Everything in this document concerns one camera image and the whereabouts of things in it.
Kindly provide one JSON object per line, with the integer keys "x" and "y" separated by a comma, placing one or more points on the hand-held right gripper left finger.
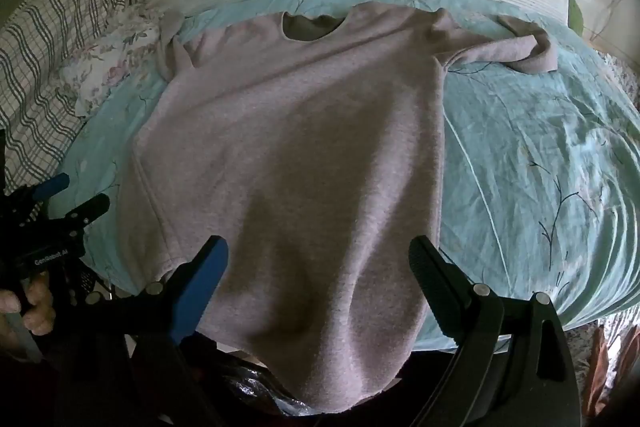
{"x": 200, "y": 287}

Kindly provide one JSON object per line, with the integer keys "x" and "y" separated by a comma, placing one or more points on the brown cloth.
{"x": 600, "y": 367}

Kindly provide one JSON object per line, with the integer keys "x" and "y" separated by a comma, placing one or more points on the clear plastic bag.
{"x": 250, "y": 387}

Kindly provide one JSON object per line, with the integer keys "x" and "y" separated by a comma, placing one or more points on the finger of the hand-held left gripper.
{"x": 50, "y": 186}
{"x": 87, "y": 209}

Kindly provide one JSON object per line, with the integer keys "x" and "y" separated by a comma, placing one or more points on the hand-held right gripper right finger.
{"x": 434, "y": 279}

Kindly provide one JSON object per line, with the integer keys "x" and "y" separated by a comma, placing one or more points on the teal floral bed sheet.
{"x": 525, "y": 132}

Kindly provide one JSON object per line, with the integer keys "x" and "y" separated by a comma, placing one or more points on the person's left hand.
{"x": 37, "y": 312}

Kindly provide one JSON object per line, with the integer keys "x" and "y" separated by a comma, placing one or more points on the white floral cloth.
{"x": 115, "y": 57}

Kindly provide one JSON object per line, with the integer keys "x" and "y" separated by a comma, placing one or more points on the pinkish grey sweater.
{"x": 300, "y": 157}

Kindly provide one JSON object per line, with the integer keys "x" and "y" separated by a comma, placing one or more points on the plaid checked cloth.
{"x": 40, "y": 57}

